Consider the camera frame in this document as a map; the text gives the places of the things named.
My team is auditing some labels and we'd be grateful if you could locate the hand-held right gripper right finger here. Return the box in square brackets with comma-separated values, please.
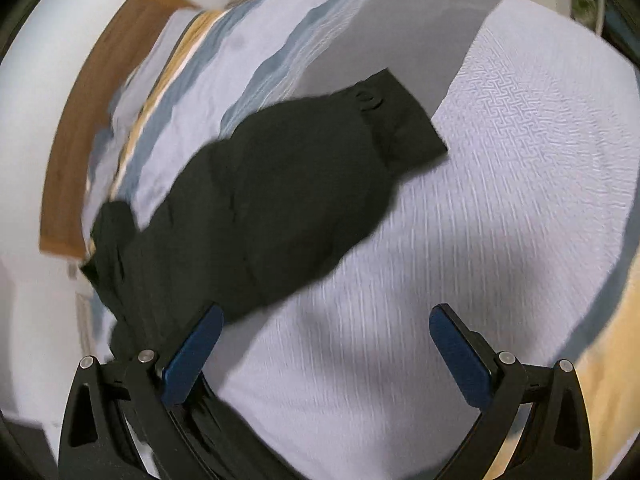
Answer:
[428, 303, 594, 480]

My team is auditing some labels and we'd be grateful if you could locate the wooden bed headboard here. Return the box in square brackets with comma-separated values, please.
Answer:
[39, 0, 202, 262]

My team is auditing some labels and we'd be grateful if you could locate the black garment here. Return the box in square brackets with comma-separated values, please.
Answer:
[80, 67, 449, 480]

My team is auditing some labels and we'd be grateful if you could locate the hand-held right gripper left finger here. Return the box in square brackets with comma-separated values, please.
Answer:
[59, 302, 226, 480]

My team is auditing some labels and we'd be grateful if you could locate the striped duvet cover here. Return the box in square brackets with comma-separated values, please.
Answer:
[75, 0, 640, 480]

